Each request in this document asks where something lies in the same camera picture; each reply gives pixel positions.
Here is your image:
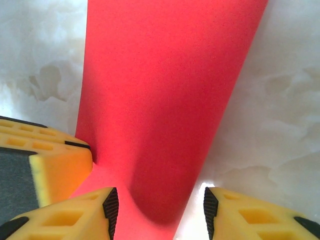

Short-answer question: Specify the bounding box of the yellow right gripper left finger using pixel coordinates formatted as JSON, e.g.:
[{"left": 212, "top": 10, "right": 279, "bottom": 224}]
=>
[{"left": 0, "top": 186, "right": 120, "bottom": 240}]

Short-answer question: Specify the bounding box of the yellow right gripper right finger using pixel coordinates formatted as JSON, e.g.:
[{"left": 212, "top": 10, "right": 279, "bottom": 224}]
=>
[{"left": 203, "top": 186, "right": 320, "bottom": 240}]

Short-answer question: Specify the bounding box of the red cloth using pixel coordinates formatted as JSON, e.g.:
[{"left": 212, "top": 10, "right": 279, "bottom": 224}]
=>
[{"left": 71, "top": 0, "right": 270, "bottom": 240}]

